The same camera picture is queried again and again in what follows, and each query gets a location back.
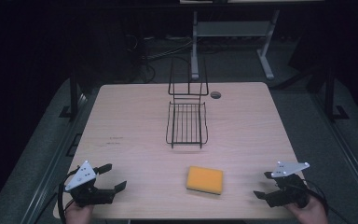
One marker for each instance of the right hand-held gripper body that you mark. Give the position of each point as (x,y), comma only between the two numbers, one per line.
(289,189)

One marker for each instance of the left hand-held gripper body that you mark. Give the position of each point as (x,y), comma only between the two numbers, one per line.
(80,178)

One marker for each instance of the person's right hand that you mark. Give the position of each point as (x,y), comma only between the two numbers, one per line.
(312,213)

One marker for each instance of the person's left hand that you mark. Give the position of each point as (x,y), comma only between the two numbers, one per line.
(79,214)

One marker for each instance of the yellow sponge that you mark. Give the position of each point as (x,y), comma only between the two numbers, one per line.
(204,179)

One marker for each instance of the grey metal stand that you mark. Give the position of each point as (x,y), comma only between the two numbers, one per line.
(231,28)

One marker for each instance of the black metal post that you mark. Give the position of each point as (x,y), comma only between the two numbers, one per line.
(330,93)
(73,93)

